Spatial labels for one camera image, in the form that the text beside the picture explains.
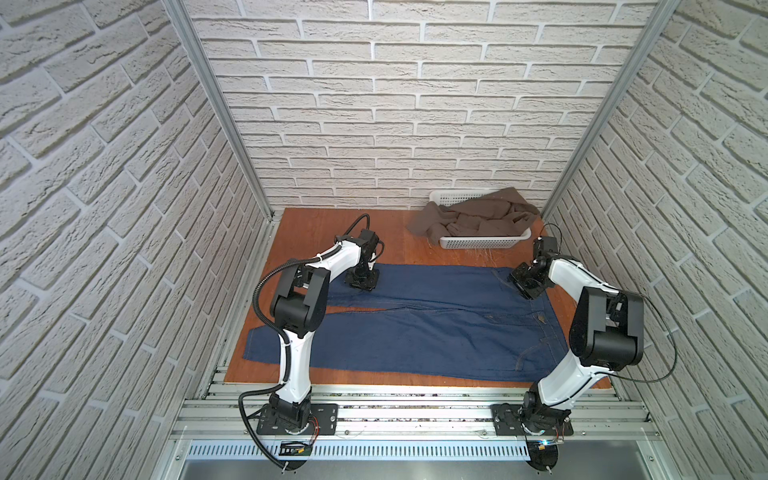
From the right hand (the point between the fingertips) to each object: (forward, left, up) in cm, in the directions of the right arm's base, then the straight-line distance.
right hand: (512, 279), depth 95 cm
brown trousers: (+28, -5, +3) cm, 28 cm away
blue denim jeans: (-11, +29, -4) cm, 31 cm away
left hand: (+5, +47, -3) cm, 48 cm away
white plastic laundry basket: (+39, +15, +2) cm, 42 cm away
